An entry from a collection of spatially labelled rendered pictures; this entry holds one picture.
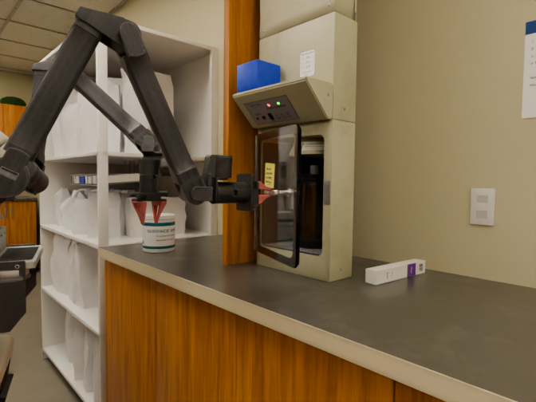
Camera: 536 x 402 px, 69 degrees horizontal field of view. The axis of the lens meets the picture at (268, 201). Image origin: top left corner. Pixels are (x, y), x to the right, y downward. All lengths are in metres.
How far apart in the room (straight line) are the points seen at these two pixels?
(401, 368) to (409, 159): 0.91
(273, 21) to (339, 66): 0.32
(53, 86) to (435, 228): 1.19
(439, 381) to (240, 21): 1.21
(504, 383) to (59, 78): 0.96
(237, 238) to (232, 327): 0.39
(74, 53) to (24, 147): 0.22
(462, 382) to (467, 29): 1.11
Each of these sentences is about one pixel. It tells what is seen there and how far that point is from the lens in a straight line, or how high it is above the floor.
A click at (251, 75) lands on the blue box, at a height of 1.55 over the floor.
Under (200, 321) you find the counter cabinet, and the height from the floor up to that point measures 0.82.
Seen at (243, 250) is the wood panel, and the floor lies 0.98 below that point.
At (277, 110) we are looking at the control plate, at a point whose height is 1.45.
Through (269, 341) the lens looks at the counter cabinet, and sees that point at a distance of 0.99.
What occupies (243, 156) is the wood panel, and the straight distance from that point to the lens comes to 1.38.
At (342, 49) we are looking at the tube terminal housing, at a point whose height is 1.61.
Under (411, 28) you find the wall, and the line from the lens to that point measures 1.59.
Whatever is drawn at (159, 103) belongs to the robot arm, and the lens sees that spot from 0.96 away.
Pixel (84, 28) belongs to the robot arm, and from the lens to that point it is 0.95.
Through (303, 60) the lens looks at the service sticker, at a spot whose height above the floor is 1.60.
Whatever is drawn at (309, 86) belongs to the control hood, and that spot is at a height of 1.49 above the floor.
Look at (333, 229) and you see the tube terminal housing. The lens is 1.15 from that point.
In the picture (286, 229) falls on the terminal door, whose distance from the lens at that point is 1.12.
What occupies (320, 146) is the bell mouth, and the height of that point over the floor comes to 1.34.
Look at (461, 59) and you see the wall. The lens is 1.48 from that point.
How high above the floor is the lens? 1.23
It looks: 3 degrees down
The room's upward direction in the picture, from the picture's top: 1 degrees clockwise
